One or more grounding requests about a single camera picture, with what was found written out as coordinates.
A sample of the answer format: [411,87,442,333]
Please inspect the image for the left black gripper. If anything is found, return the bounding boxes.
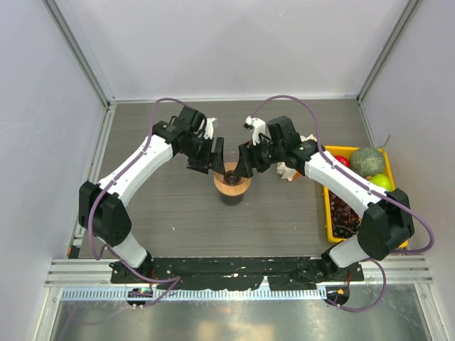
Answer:
[180,135,225,174]

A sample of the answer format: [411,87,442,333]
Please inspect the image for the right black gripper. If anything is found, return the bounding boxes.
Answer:
[234,134,284,178]

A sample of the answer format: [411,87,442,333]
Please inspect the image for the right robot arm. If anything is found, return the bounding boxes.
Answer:
[234,116,414,280]

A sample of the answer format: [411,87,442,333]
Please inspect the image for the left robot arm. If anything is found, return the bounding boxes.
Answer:
[78,107,225,283]

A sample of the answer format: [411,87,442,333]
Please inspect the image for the white coffee filter stack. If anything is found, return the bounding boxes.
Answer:
[277,134,317,182]

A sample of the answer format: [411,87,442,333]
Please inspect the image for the red apple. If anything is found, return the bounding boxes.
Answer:
[335,155,350,168]

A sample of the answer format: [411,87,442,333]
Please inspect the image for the dark red grape bunch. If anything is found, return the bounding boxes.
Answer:
[328,191,360,239]

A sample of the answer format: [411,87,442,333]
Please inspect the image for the green netted melon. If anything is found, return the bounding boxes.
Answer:
[349,147,385,178]

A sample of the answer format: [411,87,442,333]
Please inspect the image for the green apple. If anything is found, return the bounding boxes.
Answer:
[369,173,393,192]

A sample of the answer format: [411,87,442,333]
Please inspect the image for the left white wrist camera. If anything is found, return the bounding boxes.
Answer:
[203,118,218,139]

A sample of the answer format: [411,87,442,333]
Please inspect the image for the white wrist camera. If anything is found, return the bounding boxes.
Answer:
[203,118,218,139]
[243,116,266,145]

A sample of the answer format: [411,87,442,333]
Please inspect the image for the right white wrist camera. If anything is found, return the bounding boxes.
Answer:
[243,116,266,145]

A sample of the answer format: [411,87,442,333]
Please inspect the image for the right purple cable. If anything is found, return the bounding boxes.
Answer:
[248,94,435,312]

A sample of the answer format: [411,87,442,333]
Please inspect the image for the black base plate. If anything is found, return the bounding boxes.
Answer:
[109,256,366,291]

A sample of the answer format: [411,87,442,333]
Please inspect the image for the white slotted cable duct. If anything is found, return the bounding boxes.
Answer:
[61,286,327,301]

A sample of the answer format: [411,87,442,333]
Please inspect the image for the aluminium frame rail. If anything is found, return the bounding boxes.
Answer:
[44,255,434,288]

